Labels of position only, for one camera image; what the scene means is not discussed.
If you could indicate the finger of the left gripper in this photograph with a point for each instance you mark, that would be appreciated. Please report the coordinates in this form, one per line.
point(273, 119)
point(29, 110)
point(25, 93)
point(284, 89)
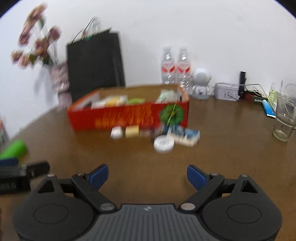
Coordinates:
point(36, 169)
point(9, 162)

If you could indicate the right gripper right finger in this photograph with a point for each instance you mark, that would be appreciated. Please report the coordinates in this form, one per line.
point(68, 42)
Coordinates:
point(208, 188)

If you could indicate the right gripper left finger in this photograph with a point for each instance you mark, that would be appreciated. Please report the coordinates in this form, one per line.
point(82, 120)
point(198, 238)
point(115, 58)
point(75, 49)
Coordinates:
point(88, 185)

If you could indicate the blue white snack packet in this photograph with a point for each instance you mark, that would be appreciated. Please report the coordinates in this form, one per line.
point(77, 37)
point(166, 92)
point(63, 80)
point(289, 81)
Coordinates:
point(184, 136)

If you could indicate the white round disc device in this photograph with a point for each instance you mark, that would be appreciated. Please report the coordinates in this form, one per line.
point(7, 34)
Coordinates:
point(164, 144)

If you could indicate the white small square box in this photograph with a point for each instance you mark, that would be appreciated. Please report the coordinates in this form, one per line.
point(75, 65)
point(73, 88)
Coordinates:
point(116, 132)

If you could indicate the yellow small box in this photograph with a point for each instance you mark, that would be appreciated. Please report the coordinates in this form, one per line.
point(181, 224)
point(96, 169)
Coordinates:
point(132, 131)

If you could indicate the green tissue pack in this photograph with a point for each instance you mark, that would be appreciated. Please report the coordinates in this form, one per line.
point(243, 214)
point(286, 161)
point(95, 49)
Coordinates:
point(135, 101)

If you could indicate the orange white plush toy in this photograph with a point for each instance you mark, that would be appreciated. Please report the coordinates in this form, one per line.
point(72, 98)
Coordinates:
point(110, 101)

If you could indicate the green cylinder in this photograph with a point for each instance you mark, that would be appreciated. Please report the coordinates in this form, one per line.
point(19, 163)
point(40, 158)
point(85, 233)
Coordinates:
point(17, 149)

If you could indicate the snack bag at left edge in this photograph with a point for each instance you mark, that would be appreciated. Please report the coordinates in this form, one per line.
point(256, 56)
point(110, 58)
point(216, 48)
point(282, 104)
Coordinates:
point(4, 138)

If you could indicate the red orange cardboard box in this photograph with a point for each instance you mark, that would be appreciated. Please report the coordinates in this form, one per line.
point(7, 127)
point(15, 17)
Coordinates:
point(146, 115)

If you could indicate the white tin box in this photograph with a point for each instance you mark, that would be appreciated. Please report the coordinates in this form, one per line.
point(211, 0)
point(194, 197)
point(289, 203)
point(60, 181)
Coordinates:
point(226, 91)

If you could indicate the blue white tube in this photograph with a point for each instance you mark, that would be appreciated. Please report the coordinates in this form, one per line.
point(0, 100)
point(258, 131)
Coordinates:
point(268, 109)

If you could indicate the green crumpled plastic bag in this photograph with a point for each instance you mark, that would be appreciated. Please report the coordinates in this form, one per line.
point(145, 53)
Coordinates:
point(168, 96)

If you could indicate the red dark small box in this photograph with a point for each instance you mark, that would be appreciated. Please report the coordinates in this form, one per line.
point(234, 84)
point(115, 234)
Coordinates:
point(253, 99)

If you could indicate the pink textured vase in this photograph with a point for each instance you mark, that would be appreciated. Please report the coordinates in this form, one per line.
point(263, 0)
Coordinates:
point(61, 85)

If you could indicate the clear drinking glass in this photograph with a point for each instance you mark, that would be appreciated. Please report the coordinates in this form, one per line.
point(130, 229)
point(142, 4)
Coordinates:
point(284, 118)

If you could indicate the white astronaut figurine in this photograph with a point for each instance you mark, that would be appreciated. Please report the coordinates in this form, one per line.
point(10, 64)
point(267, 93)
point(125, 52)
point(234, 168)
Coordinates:
point(200, 84)

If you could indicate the black small bottle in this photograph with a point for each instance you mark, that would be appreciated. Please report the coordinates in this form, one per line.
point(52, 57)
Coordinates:
point(241, 88)

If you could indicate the right clear water bottle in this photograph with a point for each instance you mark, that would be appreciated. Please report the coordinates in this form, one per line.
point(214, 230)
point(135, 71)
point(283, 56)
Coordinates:
point(184, 71)

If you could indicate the clear water bottle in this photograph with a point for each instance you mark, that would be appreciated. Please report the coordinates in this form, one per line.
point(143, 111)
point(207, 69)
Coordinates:
point(168, 67)
point(184, 71)

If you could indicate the left clear water bottle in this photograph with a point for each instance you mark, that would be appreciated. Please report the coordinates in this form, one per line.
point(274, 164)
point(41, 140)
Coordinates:
point(168, 67)

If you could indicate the dried pink flower bouquet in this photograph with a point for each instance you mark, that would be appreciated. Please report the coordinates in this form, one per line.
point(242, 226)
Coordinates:
point(37, 43)

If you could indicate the black paper shopping bag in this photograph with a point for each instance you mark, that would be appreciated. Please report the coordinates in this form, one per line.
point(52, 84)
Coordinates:
point(94, 61)

